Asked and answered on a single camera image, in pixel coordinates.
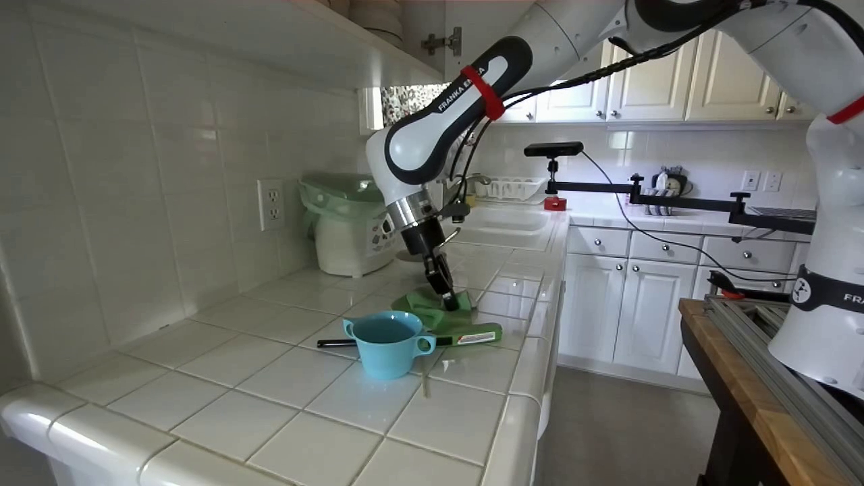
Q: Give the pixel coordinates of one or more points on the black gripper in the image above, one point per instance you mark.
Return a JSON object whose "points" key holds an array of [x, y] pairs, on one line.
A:
{"points": [[427, 242]]}

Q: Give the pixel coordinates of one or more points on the green cloth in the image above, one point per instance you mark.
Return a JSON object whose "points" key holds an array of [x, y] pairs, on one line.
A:
{"points": [[421, 303]]}

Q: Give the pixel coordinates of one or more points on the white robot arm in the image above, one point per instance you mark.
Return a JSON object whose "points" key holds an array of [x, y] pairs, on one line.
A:
{"points": [[448, 126]]}

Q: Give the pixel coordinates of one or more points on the white sink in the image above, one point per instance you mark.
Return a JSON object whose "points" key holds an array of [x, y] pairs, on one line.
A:
{"points": [[514, 223]]}

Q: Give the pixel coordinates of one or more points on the blue cup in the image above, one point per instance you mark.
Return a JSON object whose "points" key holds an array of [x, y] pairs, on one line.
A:
{"points": [[388, 354]]}

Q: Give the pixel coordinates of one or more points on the white dish rack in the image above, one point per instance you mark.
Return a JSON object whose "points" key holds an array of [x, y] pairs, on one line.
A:
{"points": [[514, 188]]}

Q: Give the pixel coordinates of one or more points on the red clamp base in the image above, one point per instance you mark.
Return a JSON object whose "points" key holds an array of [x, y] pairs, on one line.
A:
{"points": [[554, 203]]}

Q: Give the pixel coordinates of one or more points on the white lower cabinet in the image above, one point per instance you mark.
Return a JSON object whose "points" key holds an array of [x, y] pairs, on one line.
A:
{"points": [[621, 307]]}

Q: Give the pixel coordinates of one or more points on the metal cabinet hinge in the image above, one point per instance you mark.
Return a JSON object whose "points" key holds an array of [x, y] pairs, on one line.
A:
{"points": [[443, 41]]}

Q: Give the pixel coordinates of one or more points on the dark utensil holder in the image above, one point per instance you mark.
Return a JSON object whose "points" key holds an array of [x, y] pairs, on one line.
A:
{"points": [[670, 188]]}

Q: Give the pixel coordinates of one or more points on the white overhead cabinet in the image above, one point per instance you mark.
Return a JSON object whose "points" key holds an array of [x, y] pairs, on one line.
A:
{"points": [[270, 37]]}

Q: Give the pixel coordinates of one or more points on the black orange clamp tool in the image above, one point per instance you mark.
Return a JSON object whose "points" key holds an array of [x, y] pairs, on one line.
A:
{"points": [[747, 286]]}

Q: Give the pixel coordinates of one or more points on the wooden table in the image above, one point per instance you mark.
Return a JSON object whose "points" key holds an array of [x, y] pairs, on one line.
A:
{"points": [[747, 386]]}

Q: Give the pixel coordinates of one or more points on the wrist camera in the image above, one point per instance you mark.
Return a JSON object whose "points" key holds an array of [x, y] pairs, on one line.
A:
{"points": [[455, 209]]}

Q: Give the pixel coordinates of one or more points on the black camera on stand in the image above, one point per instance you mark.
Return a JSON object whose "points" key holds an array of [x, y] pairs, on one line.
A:
{"points": [[554, 150]]}

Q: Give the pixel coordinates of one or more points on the white wall outlet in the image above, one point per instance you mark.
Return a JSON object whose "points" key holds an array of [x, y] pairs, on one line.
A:
{"points": [[270, 205]]}

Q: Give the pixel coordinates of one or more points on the aluminium rail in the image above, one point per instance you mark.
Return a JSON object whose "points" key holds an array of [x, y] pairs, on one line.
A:
{"points": [[791, 379]]}

